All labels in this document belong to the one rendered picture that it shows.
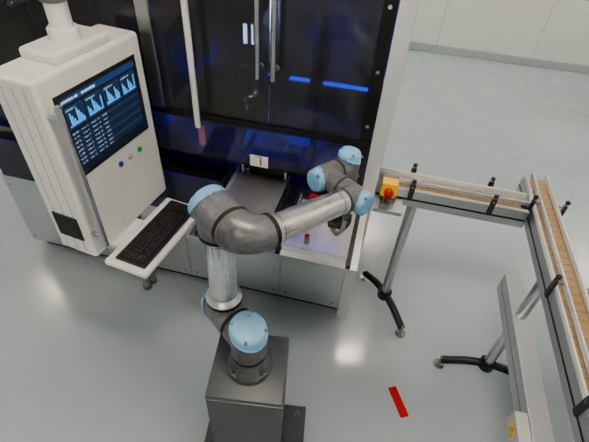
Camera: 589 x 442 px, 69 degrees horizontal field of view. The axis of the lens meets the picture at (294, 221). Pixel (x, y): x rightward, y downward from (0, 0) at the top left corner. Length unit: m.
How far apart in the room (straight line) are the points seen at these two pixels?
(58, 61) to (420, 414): 2.16
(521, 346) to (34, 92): 2.05
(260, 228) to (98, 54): 0.92
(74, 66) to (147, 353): 1.54
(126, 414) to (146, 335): 0.44
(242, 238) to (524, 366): 1.42
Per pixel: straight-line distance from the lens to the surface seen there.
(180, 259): 2.63
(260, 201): 1.94
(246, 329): 1.33
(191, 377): 2.43
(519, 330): 2.19
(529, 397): 2.02
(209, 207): 1.09
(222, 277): 1.27
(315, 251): 1.68
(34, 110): 1.56
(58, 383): 2.61
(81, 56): 1.64
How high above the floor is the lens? 2.13
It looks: 42 degrees down
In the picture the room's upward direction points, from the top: 4 degrees clockwise
